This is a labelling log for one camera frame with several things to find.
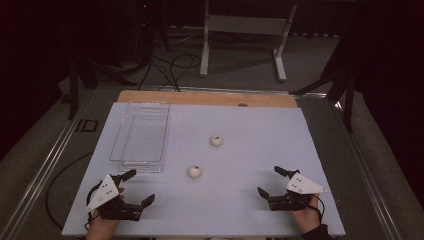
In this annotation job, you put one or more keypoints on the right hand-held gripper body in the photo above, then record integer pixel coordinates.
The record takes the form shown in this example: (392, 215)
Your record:
(301, 185)

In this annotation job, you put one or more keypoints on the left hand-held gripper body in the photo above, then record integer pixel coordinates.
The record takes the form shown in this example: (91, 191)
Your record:
(104, 195)

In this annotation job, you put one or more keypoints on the clear plastic container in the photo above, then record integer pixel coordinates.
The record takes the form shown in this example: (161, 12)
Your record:
(141, 140)

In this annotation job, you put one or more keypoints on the white ball with dark spot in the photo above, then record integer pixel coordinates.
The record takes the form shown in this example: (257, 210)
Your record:
(194, 172)
(216, 141)

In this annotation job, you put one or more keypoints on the person's right hand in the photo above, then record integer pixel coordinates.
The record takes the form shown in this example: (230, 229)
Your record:
(308, 218)

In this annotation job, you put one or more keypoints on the person's left hand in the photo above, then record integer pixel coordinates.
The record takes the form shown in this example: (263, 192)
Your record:
(101, 229)

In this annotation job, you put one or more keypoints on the white table mat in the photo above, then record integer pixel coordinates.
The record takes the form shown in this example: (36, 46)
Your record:
(233, 200)

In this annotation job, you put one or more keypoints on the black stand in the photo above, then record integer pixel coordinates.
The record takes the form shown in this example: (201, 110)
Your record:
(348, 100)
(74, 86)

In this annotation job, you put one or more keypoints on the white metal stand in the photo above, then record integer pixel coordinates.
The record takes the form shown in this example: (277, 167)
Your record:
(245, 25)

